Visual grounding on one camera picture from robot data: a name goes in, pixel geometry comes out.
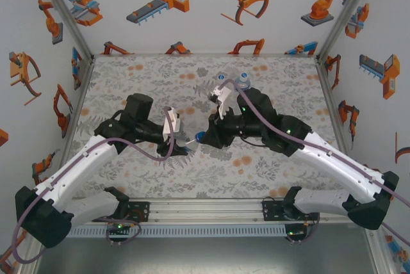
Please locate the slim blue-label water bottle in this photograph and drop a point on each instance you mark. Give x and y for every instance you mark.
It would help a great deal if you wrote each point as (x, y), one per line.
(188, 149)

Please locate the blue bottle cap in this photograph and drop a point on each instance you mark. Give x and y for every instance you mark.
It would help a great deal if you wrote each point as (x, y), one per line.
(200, 136)

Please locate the wide blue-label water bottle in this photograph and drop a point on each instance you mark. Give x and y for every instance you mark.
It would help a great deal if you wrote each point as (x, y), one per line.
(244, 83)

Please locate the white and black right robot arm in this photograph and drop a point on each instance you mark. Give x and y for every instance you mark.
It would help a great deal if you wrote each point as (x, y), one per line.
(320, 202)

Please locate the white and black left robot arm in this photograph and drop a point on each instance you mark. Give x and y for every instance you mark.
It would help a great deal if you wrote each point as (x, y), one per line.
(80, 171)

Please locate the floral print tablecloth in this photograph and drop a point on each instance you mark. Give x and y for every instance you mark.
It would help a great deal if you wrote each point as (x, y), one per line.
(144, 72)

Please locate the small green-lit circuit board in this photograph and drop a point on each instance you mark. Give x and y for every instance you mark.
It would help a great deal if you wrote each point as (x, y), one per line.
(296, 232)
(119, 226)

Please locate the thin aluminium table rail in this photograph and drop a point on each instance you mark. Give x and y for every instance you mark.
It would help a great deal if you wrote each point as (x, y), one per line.
(79, 101)
(329, 94)
(205, 54)

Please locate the wide aluminium slotted rail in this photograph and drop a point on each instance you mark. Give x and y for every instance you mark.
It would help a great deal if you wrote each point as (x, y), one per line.
(205, 211)

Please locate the aluminium frame post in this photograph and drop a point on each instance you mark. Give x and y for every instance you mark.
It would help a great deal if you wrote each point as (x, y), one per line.
(382, 264)
(65, 11)
(347, 11)
(30, 262)

